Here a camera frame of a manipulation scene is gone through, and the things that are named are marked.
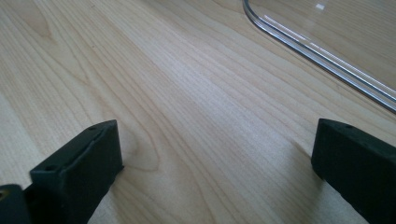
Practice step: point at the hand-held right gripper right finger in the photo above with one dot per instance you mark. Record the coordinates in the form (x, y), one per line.
(358, 168)

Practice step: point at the clear plastic tray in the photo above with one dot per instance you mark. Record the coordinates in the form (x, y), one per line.
(342, 34)

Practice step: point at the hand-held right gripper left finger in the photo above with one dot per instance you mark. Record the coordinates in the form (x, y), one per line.
(77, 174)

